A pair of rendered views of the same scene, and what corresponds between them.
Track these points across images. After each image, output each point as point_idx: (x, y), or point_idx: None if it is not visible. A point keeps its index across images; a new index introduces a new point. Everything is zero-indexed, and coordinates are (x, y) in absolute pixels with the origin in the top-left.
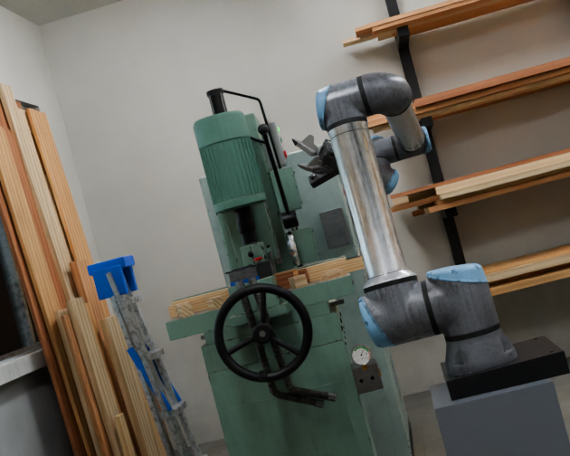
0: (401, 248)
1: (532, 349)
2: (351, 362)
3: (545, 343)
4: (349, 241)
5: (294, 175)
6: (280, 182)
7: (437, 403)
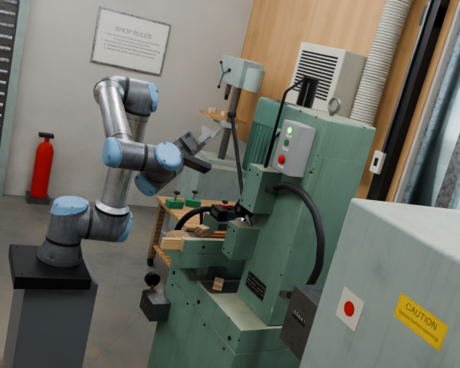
0: (104, 187)
1: (27, 258)
2: (190, 336)
3: (17, 261)
4: (288, 344)
5: (250, 174)
6: (236, 166)
7: (85, 260)
